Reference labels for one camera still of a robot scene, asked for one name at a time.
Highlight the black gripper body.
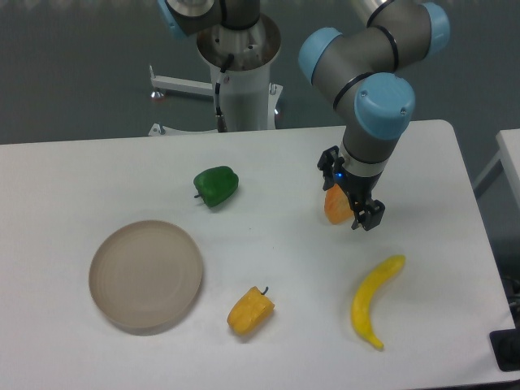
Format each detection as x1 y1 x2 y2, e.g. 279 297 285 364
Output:
335 162 382 206

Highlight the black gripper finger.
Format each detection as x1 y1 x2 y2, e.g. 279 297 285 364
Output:
317 145 340 191
351 198 385 231

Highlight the green bell pepper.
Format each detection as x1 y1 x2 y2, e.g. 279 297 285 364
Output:
193 166 239 208

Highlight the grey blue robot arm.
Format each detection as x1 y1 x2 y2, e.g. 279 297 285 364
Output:
158 1 450 230

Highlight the yellow bell pepper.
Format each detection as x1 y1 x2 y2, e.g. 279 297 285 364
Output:
227 286 275 336

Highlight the orange bread pastry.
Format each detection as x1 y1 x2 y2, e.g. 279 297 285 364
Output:
323 184 353 224

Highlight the yellow banana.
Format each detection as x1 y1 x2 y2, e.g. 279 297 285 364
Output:
350 254 406 351

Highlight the white side table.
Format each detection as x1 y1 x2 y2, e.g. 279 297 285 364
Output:
472 128 520 205

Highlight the black device at edge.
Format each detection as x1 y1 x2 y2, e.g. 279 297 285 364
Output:
489 328 519 372

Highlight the beige round plate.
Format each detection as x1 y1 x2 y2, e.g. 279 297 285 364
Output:
89 220 203 336

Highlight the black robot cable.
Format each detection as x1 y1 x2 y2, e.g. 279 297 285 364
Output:
214 53 235 133

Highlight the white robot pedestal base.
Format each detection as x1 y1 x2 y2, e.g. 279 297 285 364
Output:
146 14 284 137

